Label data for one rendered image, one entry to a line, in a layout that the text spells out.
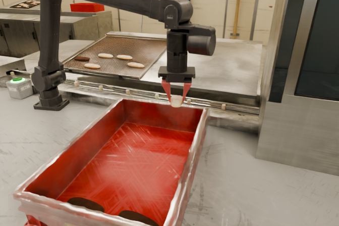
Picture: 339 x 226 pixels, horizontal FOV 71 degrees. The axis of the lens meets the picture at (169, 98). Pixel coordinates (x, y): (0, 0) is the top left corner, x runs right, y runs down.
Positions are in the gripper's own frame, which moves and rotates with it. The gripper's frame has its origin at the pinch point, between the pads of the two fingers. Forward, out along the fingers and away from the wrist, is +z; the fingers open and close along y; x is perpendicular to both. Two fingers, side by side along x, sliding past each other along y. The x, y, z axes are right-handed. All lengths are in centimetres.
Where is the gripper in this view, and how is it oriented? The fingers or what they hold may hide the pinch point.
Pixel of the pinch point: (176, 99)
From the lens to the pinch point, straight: 70.4
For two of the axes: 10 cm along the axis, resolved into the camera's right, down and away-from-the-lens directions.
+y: 10.0, 0.3, -0.7
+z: 0.0, 9.0, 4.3
